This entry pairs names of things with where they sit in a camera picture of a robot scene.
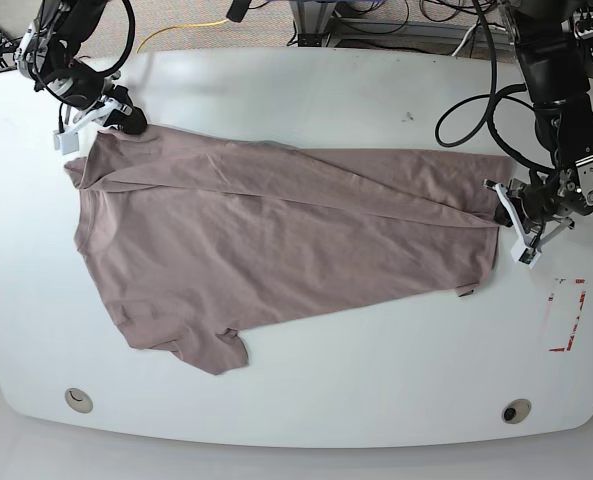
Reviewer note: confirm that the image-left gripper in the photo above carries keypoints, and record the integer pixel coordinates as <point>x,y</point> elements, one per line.
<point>80,86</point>

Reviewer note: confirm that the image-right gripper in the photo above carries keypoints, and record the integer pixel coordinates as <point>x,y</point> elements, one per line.
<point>548,199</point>

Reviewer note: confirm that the mauve T-shirt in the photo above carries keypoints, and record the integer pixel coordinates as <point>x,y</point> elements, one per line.
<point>191,239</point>

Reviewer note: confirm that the red tape rectangle marker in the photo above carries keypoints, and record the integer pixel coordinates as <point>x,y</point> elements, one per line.
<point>564,308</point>

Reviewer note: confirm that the image-left white wrist camera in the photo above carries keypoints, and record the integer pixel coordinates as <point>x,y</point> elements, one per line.
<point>66,136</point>

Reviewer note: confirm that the right table cable grommet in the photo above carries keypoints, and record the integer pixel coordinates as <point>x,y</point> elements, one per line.
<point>516,411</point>

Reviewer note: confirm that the table cable grommet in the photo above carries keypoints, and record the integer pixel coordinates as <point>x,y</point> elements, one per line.
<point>516,411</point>
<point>78,400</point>

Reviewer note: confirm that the aluminium frame stand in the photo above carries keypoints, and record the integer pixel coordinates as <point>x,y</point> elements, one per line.
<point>315,24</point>

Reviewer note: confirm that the left table cable grommet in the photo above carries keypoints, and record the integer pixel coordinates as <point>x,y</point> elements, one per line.
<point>78,400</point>

